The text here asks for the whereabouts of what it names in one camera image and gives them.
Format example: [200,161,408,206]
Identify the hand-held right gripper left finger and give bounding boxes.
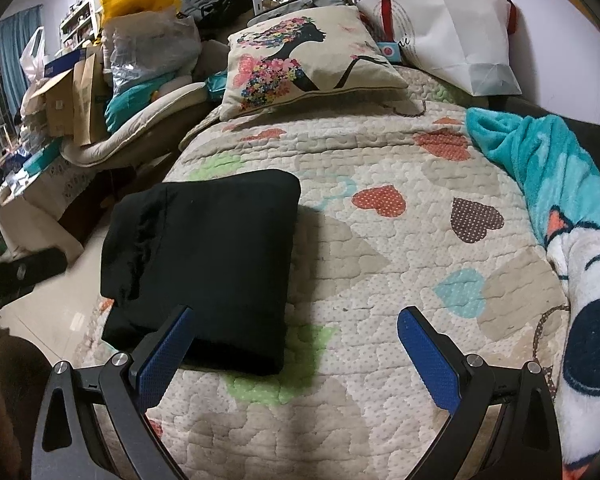
[30,305,196,480]

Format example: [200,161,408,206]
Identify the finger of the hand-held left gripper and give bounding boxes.
[2,247,69,295]

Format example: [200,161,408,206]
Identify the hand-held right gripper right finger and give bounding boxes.
[396,306,565,480]

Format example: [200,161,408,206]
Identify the black pants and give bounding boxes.
[100,169,302,377]

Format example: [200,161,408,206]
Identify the heart-print quilted bedspread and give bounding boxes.
[80,67,573,480]

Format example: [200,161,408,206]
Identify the person's brown clothing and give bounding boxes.
[0,335,52,480]

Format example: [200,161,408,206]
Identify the cardboard box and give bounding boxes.
[28,67,77,139]

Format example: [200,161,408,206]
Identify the brown paper bag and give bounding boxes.
[72,47,109,146]

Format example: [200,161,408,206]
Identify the teal cloth bundle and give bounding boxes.
[105,72,178,133]

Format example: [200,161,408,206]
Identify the beige padded mat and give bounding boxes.
[60,40,231,168]

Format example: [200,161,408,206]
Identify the white plastic bag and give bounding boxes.
[20,26,49,82]

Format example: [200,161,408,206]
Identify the blue curtain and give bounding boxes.
[0,5,44,117]

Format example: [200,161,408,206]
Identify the teal cartoon fleece blanket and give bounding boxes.
[465,107,600,471]

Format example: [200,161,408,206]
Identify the white shelf unit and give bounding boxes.
[60,0,104,54]

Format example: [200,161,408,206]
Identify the clear plastic bag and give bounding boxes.
[102,7,203,96]

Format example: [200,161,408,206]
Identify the teal patterned packet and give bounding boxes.
[205,71,231,104]

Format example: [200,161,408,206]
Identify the black bag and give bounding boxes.
[182,0,253,38]

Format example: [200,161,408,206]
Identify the floral print cushion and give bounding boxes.
[219,6,410,122]

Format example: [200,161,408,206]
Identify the white paper bag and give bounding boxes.
[357,0,523,97]

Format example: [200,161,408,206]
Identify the grey fabric case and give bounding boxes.
[247,0,349,26]

